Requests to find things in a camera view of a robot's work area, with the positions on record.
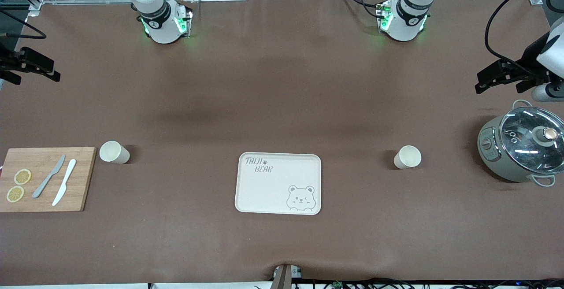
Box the white plastic cup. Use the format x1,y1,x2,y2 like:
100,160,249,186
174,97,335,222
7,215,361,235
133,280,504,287
393,145,422,169
99,141,130,165

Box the cream bear print tray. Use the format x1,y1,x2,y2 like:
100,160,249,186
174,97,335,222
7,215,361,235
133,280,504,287
234,152,322,215

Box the glass pot lid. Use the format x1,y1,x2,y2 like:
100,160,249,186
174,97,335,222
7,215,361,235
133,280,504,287
499,106,564,175

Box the grey-green electric cooking pot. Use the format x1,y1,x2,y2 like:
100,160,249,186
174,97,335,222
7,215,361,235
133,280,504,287
477,100,564,187

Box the white plastic knife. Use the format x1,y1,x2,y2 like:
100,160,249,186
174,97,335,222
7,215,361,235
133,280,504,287
52,159,77,207

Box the wooden cutting board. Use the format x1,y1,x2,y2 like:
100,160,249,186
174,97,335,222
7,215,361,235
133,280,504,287
0,147,97,213

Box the grey plastic knife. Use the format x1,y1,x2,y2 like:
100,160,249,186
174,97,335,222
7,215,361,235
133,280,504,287
32,155,66,199

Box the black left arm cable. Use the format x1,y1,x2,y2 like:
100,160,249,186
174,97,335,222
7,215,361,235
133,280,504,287
485,0,564,74

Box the black left base cable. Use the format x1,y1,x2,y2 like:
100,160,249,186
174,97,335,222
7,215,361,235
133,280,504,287
338,0,385,19

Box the black cables under table edge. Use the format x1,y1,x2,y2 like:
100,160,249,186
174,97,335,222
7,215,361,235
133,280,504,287
253,278,564,289

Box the table edge camera stand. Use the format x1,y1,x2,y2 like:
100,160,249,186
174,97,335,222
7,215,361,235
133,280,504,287
271,263,304,289

